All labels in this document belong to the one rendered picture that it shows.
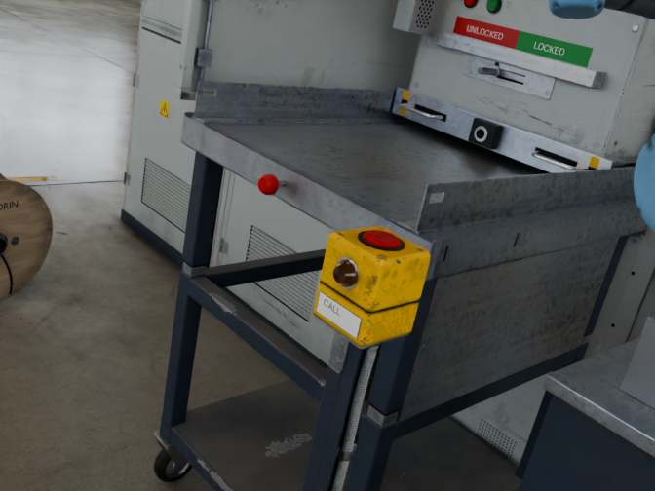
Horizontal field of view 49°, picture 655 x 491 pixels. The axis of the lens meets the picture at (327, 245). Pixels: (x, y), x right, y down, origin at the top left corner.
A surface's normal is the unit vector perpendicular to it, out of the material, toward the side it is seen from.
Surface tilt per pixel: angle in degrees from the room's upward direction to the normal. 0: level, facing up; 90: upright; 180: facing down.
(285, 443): 0
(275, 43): 90
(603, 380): 0
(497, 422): 90
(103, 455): 0
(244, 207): 90
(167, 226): 90
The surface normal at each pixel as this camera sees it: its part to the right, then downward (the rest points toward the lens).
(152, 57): -0.73, 0.11
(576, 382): 0.19, -0.91
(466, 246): 0.66, 0.39
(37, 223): 0.81, 0.36
